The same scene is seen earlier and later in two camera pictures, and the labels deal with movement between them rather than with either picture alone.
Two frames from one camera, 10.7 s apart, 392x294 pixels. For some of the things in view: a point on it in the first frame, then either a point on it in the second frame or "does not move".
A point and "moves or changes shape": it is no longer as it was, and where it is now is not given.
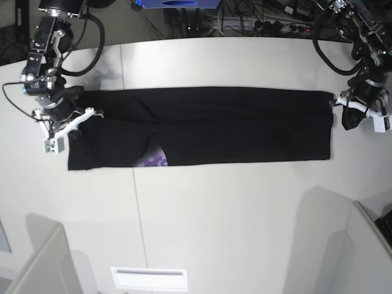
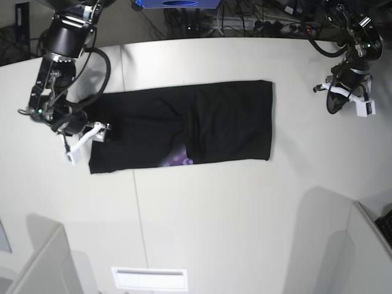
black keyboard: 384,224 does not move
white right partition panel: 358,260 does not move
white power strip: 267,26 does not move
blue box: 179,4 does not move
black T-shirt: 154,127 moves or changes shape
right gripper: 368,86 to 350,79
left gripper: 62,104 to 77,120
